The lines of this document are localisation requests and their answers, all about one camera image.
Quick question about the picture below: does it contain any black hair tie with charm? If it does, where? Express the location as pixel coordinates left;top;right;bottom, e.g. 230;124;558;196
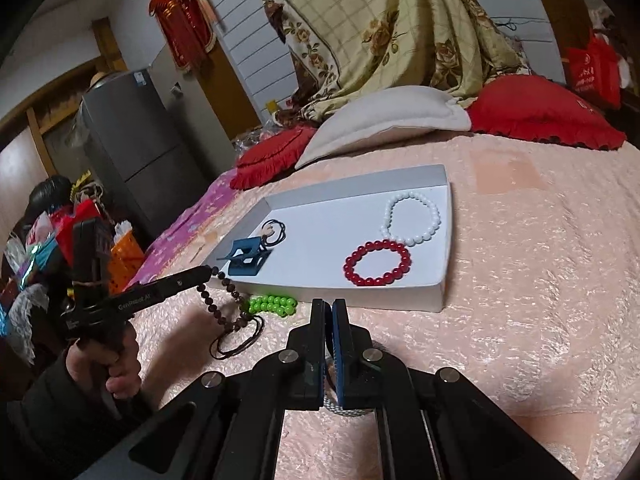
257;218;288;249

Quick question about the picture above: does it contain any silver grey hair tie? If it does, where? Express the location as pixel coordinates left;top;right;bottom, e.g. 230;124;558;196
324;350;382;417

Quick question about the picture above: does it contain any brown bead bracelet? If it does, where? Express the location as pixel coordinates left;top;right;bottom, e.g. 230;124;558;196
196;266;267;361

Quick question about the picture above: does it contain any white shallow box tray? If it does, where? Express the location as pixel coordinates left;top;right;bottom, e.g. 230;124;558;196
202;164;453;313

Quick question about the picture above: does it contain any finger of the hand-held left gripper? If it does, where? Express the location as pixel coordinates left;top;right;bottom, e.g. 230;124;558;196
166;265;214;295

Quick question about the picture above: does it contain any yellow floral quilt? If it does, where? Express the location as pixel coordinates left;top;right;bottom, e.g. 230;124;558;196
262;0;532;124

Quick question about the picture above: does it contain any green bead bracelet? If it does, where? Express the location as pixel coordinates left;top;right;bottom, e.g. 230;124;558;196
244;293;300;317

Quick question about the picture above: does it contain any red ruffled pillow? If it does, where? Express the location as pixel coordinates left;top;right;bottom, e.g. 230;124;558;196
467;74;628;151

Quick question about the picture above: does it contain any red gift bag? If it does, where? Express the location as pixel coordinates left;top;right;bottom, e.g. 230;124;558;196
46;199;103;257

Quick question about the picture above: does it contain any person's left forearm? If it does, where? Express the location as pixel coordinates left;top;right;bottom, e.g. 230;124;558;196
0;352;153;480

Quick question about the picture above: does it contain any red fringed pillow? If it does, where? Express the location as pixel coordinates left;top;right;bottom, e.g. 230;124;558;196
230;126;319;191

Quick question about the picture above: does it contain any dark round object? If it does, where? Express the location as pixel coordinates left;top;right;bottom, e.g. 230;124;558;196
26;175;77;222

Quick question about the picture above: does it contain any beige pillow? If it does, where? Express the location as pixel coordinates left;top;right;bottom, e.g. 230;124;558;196
295;85;473;170

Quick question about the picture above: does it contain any blue hair claw clip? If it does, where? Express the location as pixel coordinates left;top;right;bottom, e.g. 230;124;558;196
217;237;272;277

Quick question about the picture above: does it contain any purple floral sheet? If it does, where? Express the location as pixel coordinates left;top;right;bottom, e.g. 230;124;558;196
134;169;252;287

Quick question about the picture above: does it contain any red bead bracelet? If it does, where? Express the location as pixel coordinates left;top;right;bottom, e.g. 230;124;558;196
343;239;413;288

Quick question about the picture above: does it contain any grey refrigerator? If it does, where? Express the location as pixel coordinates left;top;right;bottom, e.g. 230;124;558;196
80;42;262;239

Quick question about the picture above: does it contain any red knot wall decoration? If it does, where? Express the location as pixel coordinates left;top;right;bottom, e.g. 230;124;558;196
148;0;217;73

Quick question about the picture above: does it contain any person's left hand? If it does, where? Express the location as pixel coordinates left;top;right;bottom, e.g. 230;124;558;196
65;321;142;399

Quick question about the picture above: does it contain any clear plastic bag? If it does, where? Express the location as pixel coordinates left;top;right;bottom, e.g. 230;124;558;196
231;126;282;157

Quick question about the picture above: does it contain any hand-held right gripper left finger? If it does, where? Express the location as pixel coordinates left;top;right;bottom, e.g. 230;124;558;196
75;299;333;480

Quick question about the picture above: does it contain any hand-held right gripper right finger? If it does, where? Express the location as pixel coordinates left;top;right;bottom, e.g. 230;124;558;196
332;299;587;480

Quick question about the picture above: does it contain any red shopping bag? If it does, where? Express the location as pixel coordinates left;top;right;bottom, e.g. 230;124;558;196
566;29;624;109

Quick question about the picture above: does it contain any white bead bracelet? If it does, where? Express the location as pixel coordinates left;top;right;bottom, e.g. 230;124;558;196
378;190;443;248

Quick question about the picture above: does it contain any pink textured bedspread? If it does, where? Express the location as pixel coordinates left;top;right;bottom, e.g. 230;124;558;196
125;130;640;480

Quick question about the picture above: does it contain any orange plastic basket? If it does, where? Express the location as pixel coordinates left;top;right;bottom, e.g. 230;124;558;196
107;230;147;295

